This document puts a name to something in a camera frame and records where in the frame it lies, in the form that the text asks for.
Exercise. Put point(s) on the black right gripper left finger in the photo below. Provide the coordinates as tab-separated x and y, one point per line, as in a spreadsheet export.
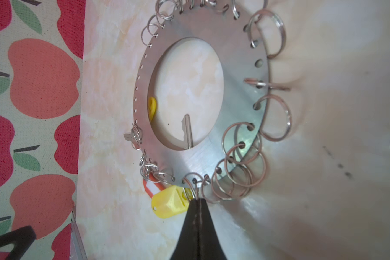
21	240

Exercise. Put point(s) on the metal disc with key rings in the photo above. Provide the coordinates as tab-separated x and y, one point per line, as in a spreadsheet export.
249	111

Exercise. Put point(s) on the red white key tag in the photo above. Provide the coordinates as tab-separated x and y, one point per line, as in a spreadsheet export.
152	186

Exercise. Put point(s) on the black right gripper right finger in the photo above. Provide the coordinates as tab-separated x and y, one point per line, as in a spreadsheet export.
198	239

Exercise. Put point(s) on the yellow key tag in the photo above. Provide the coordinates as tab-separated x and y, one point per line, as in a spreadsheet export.
171	201

